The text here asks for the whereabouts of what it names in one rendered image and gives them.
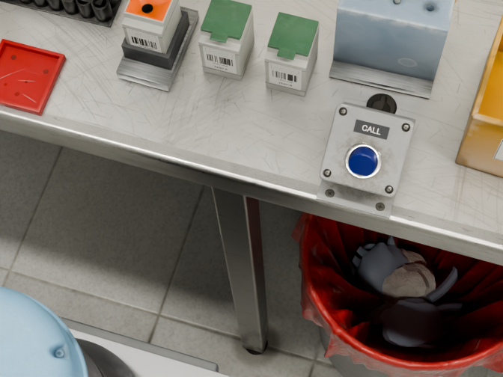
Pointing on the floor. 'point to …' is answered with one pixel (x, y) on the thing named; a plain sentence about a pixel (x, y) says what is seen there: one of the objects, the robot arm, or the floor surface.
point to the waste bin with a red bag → (443, 356)
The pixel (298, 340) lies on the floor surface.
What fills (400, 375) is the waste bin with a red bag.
